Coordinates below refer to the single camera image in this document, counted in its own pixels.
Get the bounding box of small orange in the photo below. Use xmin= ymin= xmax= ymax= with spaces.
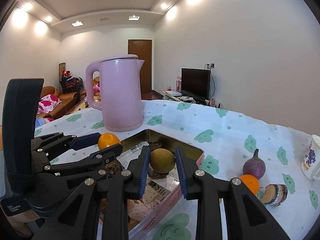
xmin=98 ymin=133 xmax=121 ymax=150

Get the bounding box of large orange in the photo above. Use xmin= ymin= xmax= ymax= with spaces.
xmin=239 ymin=174 xmax=259 ymax=195

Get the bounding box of purple round turnip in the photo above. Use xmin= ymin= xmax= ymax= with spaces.
xmin=242 ymin=148 xmax=266 ymax=180

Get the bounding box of green brown round fruit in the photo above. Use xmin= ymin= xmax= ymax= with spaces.
xmin=150 ymin=148 xmax=175 ymax=173

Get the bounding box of cut purple sugarcane piece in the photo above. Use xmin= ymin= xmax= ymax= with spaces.
xmin=148 ymin=168 xmax=169 ymax=179

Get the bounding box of dark brown water chestnut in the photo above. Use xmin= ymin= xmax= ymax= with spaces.
xmin=148 ymin=141 xmax=163 ymax=152

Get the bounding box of person's left hand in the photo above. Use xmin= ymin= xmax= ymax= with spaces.
xmin=5 ymin=210 xmax=40 ymax=237

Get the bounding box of pink floral cushion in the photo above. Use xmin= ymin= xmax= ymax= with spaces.
xmin=37 ymin=94 xmax=62 ymax=114

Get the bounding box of orange leather sofa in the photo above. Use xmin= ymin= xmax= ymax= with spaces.
xmin=36 ymin=86 xmax=86 ymax=120

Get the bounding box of pink biscuit tin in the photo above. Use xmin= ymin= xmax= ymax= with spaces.
xmin=116 ymin=129 xmax=204 ymax=239

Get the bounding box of cloud print tablecloth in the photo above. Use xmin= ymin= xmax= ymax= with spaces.
xmin=34 ymin=100 xmax=319 ymax=239

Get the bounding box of white floral mug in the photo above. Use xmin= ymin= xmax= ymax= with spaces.
xmin=300 ymin=134 xmax=320 ymax=180

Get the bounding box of pink electric kettle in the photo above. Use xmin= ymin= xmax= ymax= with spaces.
xmin=85 ymin=54 xmax=144 ymax=132

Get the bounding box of tv stand with clutter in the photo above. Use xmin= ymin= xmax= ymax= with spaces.
xmin=161 ymin=90 xmax=222 ymax=109

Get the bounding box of brown wooden door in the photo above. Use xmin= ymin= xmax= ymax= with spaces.
xmin=127 ymin=39 xmax=153 ymax=94

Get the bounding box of black television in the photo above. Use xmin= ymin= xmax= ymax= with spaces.
xmin=181 ymin=68 xmax=211 ymax=100

